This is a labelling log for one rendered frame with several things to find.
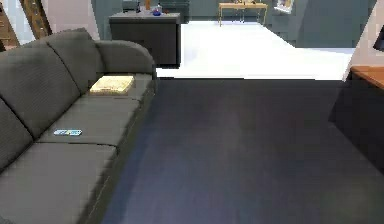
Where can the pale yellow book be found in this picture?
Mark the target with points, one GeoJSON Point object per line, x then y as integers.
{"type": "Point", "coordinates": [112, 84]}

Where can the dark grey kitchen counter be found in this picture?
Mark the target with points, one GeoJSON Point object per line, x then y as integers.
{"type": "Point", "coordinates": [146, 36]}

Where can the blue bowl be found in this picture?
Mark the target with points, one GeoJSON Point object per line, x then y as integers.
{"type": "Point", "coordinates": [156, 13]}

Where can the light wooden table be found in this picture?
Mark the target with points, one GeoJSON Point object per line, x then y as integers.
{"type": "Point", "coordinates": [242, 6]}

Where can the dark bottle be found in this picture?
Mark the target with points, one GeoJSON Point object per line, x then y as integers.
{"type": "Point", "coordinates": [138, 7]}

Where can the dark grey sofa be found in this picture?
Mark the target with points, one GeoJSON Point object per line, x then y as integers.
{"type": "Point", "coordinates": [50, 110]}

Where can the brown topped dark cabinet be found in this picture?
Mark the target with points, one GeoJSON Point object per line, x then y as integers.
{"type": "Point", "coordinates": [361, 110]}

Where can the brown wooden shelf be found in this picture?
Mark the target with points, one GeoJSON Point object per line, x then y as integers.
{"type": "Point", "coordinates": [35, 18]}

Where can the black television set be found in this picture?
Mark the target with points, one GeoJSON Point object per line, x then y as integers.
{"type": "Point", "coordinates": [379, 40]}

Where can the framed wall picture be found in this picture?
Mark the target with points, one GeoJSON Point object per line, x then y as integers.
{"type": "Point", "coordinates": [284, 5]}

